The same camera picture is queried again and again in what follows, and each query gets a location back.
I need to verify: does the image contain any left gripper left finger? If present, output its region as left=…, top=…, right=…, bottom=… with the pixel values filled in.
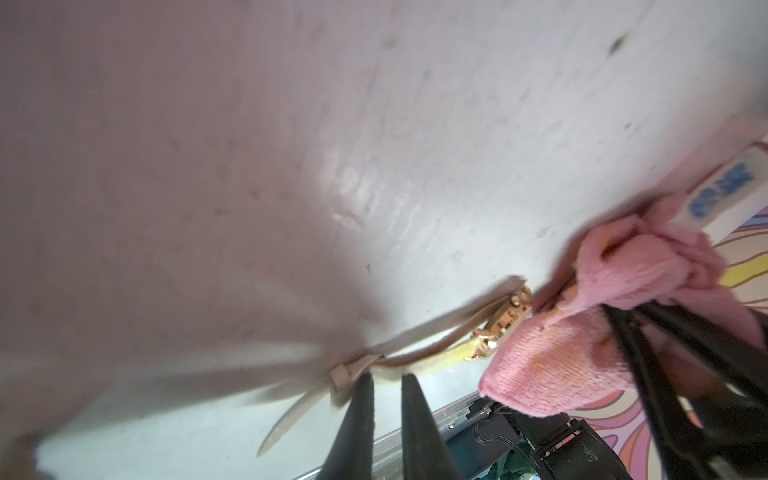
left=317, top=373, right=375, bottom=480

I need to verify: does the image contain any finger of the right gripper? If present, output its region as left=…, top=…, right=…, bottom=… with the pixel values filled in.
left=601, top=304, right=716, bottom=479
left=635, top=302, right=767, bottom=407

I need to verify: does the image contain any beige strap yellow dial watch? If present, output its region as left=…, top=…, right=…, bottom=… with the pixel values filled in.
left=257, top=284, right=533, bottom=457

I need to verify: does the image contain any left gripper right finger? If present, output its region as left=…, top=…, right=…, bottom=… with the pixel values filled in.
left=401, top=374, right=464, bottom=480

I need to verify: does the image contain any pink cloth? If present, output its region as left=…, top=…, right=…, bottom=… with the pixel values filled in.
left=478, top=143, right=768, bottom=419

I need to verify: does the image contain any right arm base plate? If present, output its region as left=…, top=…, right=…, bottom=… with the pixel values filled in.
left=447, top=398, right=631, bottom=479

